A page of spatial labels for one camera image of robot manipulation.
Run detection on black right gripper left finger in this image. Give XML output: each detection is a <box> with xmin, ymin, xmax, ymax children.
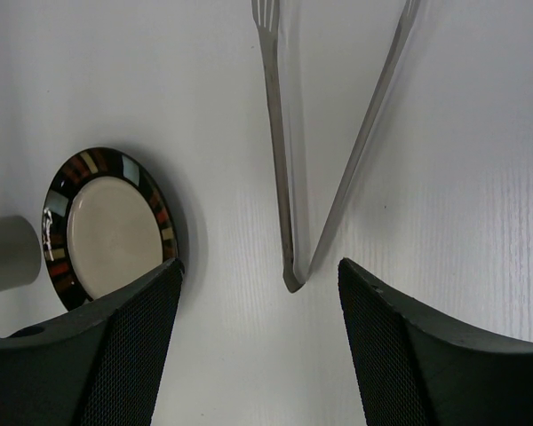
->
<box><xmin>0</xmin><ymin>259</ymin><xmax>184</xmax><ymax>425</ymax></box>

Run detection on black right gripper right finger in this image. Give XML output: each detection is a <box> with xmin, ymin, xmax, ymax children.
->
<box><xmin>338</xmin><ymin>258</ymin><xmax>533</xmax><ymax>425</ymax></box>

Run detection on metal tongs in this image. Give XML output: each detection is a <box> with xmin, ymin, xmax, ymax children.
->
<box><xmin>251</xmin><ymin>1</ymin><xmax>421</xmax><ymax>294</ymax></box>

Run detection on grey cylindrical lunch container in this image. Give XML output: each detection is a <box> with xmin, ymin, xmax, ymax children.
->
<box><xmin>0</xmin><ymin>216</ymin><xmax>42</xmax><ymax>292</ymax></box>

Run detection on dark patterned round plate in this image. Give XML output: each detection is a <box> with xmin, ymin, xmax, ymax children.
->
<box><xmin>41</xmin><ymin>146</ymin><xmax>179</xmax><ymax>311</ymax></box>

